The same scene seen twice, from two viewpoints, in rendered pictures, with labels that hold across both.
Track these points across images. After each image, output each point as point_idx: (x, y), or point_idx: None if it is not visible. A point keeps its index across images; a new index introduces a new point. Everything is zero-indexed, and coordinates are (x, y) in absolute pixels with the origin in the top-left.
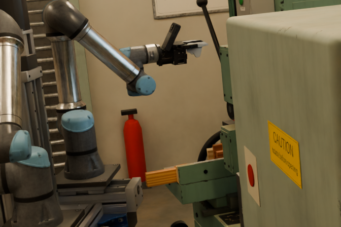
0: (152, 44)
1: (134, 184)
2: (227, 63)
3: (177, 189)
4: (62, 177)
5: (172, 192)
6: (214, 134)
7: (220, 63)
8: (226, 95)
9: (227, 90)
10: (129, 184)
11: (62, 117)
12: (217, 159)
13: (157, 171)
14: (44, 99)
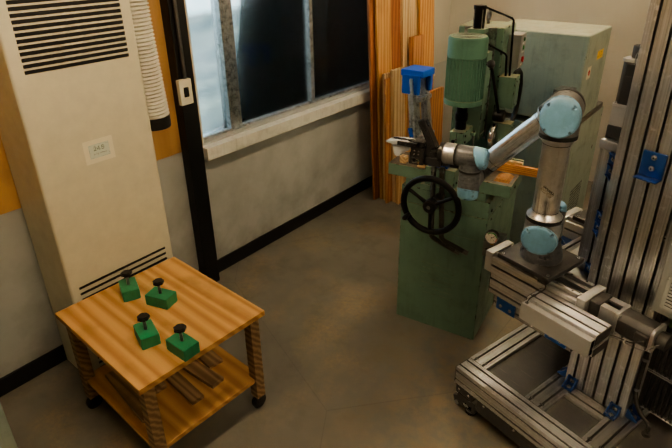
0: (448, 142)
1: (501, 243)
2: (518, 84)
3: (520, 177)
4: (564, 260)
5: (515, 189)
6: (446, 182)
7: (515, 87)
8: (514, 103)
9: (515, 100)
10: (504, 245)
11: (566, 205)
12: None
13: (533, 168)
14: (596, 166)
